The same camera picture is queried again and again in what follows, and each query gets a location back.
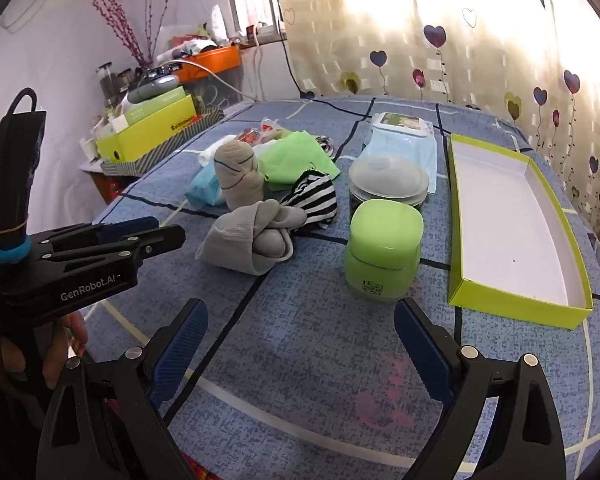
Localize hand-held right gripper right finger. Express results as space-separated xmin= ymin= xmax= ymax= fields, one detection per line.
xmin=393 ymin=298 xmax=567 ymax=480

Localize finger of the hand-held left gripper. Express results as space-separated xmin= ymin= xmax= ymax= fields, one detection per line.
xmin=30 ymin=216 xmax=161 ymax=251
xmin=37 ymin=225 xmax=187 ymax=275

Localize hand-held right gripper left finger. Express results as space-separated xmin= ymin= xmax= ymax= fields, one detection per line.
xmin=36 ymin=298 xmax=209 ymax=480

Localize plain grey sock pair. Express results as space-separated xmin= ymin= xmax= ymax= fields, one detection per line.
xmin=196 ymin=199 xmax=308 ymax=277

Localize grey sock dark stripe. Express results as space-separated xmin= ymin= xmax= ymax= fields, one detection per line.
xmin=214 ymin=140 xmax=267 ymax=211

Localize white towel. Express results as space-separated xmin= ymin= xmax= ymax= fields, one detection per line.
xmin=197 ymin=134 xmax=241 ymax=167

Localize green cloth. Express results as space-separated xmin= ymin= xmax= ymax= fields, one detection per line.
xmin=343 ymin=199 xmax=425 ymax=305
xmin=254 ymin=131 xmax=342 ymax=192

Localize black white striped sock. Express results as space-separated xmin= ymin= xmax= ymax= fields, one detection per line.
xmin=279 ymin=170 xmax=339 ymax=235

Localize person's left hand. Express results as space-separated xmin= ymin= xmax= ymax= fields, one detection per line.
xmin=0 ymin=310 xmax=88 ymax=391

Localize blue elastic band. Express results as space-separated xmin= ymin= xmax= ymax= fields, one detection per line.
xmin=0 ymin=236 xmax=32 ymax=266

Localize light blue cloth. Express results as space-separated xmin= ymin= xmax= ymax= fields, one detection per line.
xmin=185 ymin=162 xmax=231 ymax=208

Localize striped cardboard tray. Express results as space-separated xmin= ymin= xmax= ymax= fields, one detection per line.
xmin=87 ymin=107 xmax=226 ymax=178

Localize lime green cardboard box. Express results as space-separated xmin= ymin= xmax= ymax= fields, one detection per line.
xmin=96 ymin=94 xmax=197 ymax=163

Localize blue plaid bed sheet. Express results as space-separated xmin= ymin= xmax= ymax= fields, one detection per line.
xmin=82 ymin=94 xmax=600 ymax=480

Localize white and green box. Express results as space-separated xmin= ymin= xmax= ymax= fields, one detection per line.
xmin=112 ymin=85 xmax=187 ymax=133

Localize clear plastic bag red snacks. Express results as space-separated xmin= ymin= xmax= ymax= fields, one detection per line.
xmin=234 ymin=117 xmax=301 ymax=147

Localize grey oval case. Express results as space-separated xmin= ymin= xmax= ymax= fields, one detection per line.
xmin=126 ymin=75 xmax=180 ymax=103

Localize dark glass jar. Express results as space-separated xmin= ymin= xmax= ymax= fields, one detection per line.
xmin=96 ymin=62 xmax=118 ymax=108

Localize clear jar grey lid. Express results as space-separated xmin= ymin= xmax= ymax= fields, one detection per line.
xmin=348 ymin=155 xmax=430 ymax=211

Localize purple decorative branches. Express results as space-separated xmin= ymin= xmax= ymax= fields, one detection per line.
xmin=92 ymin=0 xmax=183 ymax=68

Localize orange plastic basket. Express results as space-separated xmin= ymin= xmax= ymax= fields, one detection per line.
xmin=172 ymin=45 xmax=243 ymax=83

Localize blue face mask pack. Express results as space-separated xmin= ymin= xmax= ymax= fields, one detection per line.
xmin=362 ymin=132 xmax=438 ymax=196

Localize wet wipes pack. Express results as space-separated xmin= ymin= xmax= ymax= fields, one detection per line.
xmin=369 ymin=111 xmax=435 ymax=140

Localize heart print curtain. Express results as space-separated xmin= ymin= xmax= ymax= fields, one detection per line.
xmin=270 ymin=0 xmax=600 ymax=248

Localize white cable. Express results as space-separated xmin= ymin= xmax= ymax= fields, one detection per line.
xmin=165 ymin=57 xmax=261 ymax=103

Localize black cable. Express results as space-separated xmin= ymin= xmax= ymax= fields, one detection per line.
xmin=277 ymin=42 xmax=376 ymax=121

